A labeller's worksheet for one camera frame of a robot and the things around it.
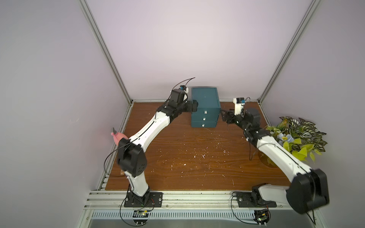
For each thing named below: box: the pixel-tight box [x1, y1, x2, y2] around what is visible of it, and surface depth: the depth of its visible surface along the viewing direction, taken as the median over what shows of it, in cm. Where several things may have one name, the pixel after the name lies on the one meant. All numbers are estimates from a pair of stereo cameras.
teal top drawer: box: [191, 106, 221, 116], surface depth 90 cm
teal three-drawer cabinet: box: [191, 87, 221, 128], surface depth 94 cm
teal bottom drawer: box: [191, 121, 218, 128], surface depth 102 cm
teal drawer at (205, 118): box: [191, 114, 220, 122], surface depth 96 cm
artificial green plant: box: [264, 116, 328, 163], surface depth 71 cm
